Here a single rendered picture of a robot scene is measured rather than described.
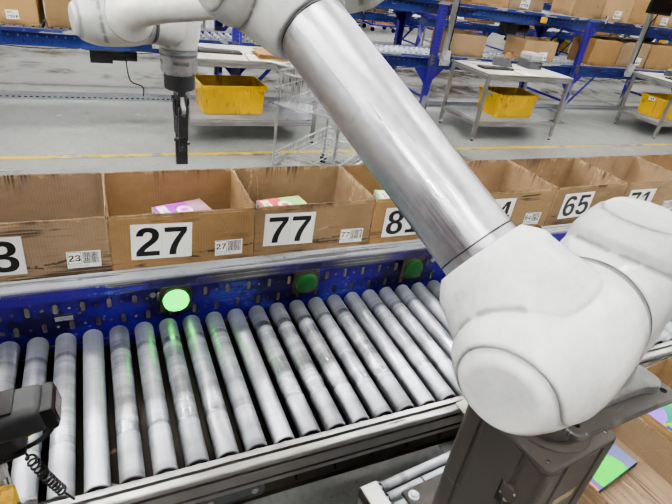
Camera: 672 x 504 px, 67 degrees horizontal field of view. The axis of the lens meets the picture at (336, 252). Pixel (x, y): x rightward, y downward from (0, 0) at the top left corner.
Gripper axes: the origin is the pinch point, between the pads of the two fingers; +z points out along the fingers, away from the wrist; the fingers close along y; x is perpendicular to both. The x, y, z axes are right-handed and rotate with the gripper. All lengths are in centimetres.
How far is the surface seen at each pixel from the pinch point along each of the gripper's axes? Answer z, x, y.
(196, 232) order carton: 20.9, 2.3, 8.0
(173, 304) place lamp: 38.9, -5.5, 15.7
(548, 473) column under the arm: 13, 38, 105
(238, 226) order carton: 20.1, 14.2, 7.9
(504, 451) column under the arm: 16, 36, 98
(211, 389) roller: 45, -1, 45
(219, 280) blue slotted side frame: 33.9, 7.6, 13.9
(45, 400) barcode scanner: 11, -30, 72
